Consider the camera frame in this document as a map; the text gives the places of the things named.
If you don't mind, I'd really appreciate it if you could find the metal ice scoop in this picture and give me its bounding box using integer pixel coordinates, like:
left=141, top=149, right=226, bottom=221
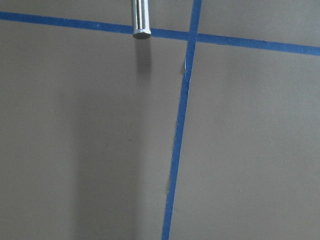
left=131, top=0, right=152, bottom=40

